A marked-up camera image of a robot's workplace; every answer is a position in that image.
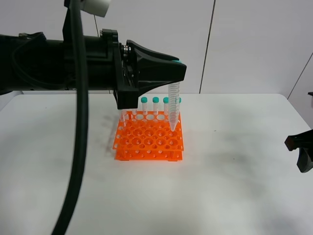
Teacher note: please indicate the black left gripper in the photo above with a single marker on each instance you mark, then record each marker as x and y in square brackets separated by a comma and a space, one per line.
[149, 74]

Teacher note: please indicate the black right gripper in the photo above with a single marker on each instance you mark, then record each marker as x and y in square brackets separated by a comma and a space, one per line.
[304, 141]

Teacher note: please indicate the green-capped test tube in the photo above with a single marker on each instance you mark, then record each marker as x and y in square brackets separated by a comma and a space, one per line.
[173, 95]

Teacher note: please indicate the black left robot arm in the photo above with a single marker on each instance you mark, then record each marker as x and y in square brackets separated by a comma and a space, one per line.
[31, 62]

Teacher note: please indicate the rack tube second row left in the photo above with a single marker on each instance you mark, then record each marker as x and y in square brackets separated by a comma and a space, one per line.
[123, 117]

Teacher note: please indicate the orange test tube rack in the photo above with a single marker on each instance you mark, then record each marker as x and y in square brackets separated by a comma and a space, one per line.
[148, 137]

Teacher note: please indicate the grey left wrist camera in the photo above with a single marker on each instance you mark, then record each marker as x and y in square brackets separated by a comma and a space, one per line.
[93, 7]

